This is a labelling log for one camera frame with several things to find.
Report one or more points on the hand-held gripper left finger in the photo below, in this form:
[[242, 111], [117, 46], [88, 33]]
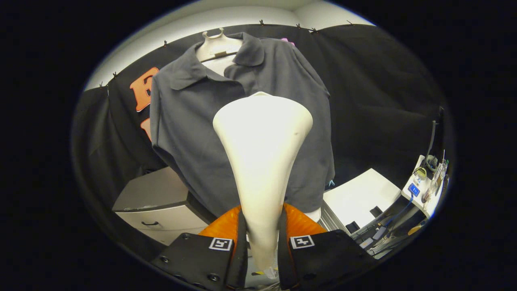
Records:
[[241, 258]]

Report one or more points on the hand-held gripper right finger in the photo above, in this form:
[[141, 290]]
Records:
[[284, 258]]

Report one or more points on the white garment steamer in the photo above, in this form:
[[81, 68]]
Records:
[[262, 161]]

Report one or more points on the dark grey button shirt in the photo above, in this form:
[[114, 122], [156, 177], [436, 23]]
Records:
[[190, 133]]

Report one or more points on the small light blue clip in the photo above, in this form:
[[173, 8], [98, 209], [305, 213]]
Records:
[[331, 184]]

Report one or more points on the grey drawer cabinet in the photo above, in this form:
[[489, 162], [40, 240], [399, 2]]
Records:
[[153, 194]]

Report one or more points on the small blue display module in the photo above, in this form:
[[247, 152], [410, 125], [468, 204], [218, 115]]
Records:
[[414, 189]]

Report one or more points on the white side shelf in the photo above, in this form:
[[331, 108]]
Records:
[[424, 202]]

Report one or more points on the black backdrop cloth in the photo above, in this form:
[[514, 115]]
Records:
[[375, 105]]

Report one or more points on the white mannequin torso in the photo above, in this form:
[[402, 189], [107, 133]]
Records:
[[216, 46]]

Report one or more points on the row of black backdrop clips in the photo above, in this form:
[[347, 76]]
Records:
[[261, 22]]

